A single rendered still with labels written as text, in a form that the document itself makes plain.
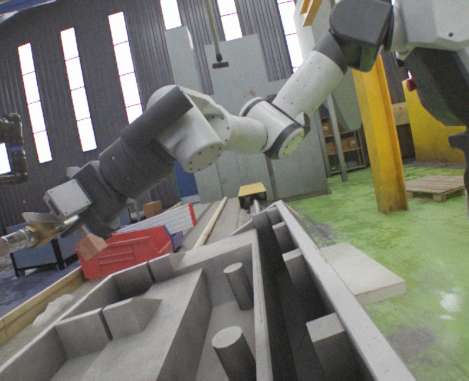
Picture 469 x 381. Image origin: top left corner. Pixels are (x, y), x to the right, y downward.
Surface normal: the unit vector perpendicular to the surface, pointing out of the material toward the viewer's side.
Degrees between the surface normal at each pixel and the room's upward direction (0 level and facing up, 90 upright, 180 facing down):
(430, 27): 90
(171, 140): 73
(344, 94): 112
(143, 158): 103
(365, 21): 81
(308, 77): 77
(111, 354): 10
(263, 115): 65
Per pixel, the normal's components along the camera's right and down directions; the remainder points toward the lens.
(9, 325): 0.98, -0.20
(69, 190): 0.66, -0.48
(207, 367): -0.37, -0.93
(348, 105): 0.03, 0.44
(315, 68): -0.43, -0.07
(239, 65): -0.05, 0.08
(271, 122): -0.26, -0.28
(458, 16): -0.37, 0.18
